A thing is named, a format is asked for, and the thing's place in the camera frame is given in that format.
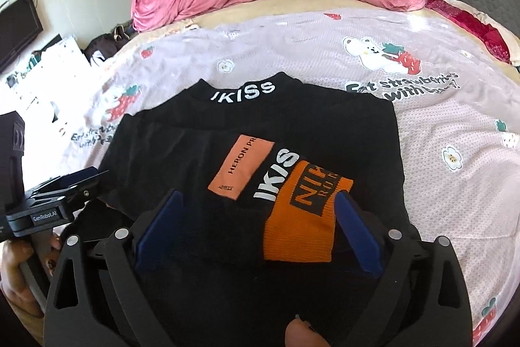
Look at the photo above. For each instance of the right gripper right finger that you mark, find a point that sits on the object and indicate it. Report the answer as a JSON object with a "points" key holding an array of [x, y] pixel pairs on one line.
{"points": [[420, 298]]}

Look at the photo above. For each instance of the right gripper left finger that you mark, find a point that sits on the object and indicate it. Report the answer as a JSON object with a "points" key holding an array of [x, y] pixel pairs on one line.
{"points": [[95, 298]]}

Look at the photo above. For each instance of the black and orange sweater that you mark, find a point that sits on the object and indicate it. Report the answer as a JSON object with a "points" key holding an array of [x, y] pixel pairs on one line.
{"points": [[281, 193]]}

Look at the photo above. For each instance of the dark clothes pile on floor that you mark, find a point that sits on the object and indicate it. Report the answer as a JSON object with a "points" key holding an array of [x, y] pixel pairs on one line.
{"points": [[107, 45]]}

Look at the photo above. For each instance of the person's left hand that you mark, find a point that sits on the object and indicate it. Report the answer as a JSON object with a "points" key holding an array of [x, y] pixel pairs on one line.
{"points": [[16, 290]]}

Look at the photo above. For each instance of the person's right hand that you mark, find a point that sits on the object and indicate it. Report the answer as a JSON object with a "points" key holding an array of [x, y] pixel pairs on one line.
{"points": [[299, 333]]}

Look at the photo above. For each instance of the white chest of drawers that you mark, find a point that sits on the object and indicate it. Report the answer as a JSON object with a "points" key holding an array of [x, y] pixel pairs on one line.
{"points": [[55, 90]]}

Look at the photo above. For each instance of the black television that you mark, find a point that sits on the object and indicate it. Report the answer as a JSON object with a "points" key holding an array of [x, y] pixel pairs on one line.
{"points": [[20, 25]]}

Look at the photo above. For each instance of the pink strawberry print quilt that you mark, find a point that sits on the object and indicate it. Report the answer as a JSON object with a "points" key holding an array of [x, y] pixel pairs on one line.
{"points": [[409, 106]]}

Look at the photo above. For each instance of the red patterned pillow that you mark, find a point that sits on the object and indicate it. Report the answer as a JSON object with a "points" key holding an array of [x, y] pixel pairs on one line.
{"points": [[502, 43]]}

